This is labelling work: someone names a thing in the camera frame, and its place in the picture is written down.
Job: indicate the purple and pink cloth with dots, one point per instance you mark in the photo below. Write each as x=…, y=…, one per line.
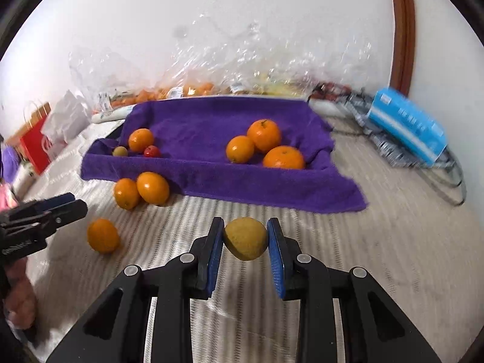
x=7, y=162

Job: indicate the blue and white box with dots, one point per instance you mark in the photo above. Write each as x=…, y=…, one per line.
x=404, y=124

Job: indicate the brown wooden door frame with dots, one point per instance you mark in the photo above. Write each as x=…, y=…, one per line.
x=402, y=26

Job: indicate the clear bag of leafy mandarins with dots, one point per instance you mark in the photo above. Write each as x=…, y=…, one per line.
x=124, y=100

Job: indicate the grey striped blanket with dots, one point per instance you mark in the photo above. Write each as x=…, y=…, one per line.
x=378, y=253

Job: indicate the clear bag of oranges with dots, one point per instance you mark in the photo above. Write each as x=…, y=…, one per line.
x=200, y=90

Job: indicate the large orange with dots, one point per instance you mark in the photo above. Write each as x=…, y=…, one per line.
x=283, y=158

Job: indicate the clear bag of red fruit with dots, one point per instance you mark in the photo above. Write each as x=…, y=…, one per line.
x=329, y=87

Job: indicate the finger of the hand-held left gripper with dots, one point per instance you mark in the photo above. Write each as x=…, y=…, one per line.
x=49, y=201
x=64, y=213

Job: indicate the red paper bag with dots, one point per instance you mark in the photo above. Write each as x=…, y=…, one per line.
x=34, y=147

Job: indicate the white plastic bag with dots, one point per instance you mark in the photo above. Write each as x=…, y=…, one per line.
x=66, y=119

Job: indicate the orange with green stem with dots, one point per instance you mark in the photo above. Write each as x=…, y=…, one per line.
x=264, y=135

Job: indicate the small green round fruit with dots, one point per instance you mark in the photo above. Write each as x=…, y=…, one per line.
x=120, y=151

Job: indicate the yellow green citrus fruit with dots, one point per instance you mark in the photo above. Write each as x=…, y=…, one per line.
x=245, y=238

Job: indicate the small red tomato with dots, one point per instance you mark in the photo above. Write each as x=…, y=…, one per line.
x=152, y=151

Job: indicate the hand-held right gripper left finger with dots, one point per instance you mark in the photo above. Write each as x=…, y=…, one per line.
x=214, y=264

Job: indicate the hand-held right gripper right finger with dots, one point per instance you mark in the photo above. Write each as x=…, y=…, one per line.
x=276, y=264

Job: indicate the clear bag of yellow fruit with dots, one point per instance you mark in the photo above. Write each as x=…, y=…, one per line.
x=276, y=89

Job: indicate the person's left hand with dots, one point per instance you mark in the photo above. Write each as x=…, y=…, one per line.
x=22, y=295

